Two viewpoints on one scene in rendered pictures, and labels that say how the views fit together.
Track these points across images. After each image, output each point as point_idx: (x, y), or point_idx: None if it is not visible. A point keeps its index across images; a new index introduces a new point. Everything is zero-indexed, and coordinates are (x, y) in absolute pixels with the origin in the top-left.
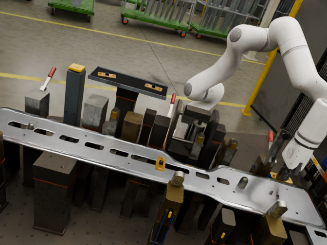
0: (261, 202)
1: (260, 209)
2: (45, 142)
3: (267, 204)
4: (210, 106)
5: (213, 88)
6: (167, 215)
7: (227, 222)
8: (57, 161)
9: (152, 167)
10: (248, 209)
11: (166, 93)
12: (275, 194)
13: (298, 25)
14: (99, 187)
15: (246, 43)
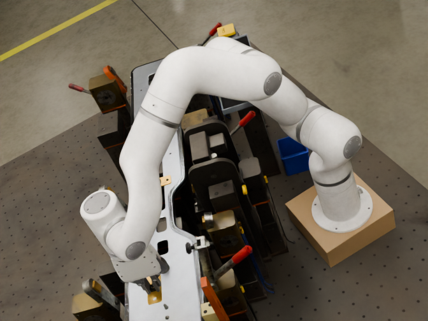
0: (141, 296)
1: (129, 295)
2: (139, 104)
3: (141, 304)
4: (322, 165)
5: (310, 132)
6: None
7: (99, 267)
8: (107, 123)
9: None
10: (125, 283)
11: (234, 106)
12: (168, 314)
13: (160, 71)
14: None
15: None
